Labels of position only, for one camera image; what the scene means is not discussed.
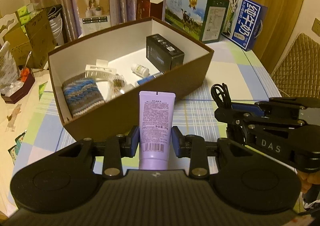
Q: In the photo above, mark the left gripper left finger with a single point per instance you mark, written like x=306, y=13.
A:
x=116, y=148

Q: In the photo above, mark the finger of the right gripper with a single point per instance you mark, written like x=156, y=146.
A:
x=282, y=107
x=241, y=118

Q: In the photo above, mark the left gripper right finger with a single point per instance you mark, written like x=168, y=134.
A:
x=194, y=148

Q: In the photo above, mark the purple cream tube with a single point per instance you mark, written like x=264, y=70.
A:
x=155, y=123

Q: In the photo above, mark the striped knitted sock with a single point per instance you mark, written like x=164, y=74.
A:
x=81, y=95

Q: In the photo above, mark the white pill bottle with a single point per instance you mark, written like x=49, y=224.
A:
x=140, y=70

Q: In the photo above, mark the white hair claw clip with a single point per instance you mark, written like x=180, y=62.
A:
x=100, y=70

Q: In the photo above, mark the black product box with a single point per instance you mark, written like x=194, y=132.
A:
x=162, y=53

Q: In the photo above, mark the clear packet with silver item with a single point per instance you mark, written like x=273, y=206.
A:
x=117, y=81

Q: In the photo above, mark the person right hand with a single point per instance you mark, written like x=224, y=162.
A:
x=308, y=180

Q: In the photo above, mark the checked pastel tablecloth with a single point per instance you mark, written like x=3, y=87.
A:
x=238, y=177

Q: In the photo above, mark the large brown cardboard box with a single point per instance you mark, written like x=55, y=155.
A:
x=123, y=45

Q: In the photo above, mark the blue milk carton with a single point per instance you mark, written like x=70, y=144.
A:
x=244, y=22

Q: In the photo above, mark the green medicine sachets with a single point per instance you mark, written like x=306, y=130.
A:
x=13, y=151

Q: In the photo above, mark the small dark wooden tray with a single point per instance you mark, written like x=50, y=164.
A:
x=15, y=91

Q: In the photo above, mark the green white milk carton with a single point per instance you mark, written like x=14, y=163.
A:
x=201, y=19

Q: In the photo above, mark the white crumpled plastic bag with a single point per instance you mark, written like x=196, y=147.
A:
x=9, y=69

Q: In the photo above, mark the brown cardboard carton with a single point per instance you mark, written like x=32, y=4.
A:
x=31, y=48

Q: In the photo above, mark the white humidifier box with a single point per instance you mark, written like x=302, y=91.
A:
x=95, y=15

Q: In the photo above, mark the dark red gift bag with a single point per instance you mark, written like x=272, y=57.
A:
x=149, y=8

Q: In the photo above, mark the stack of white bowls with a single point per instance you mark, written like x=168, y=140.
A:
x=55, y=17

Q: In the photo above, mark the green tissue packs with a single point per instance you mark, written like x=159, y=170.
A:
x=26, y=13

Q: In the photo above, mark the wall socket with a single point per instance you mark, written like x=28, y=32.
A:
x=316, y=27

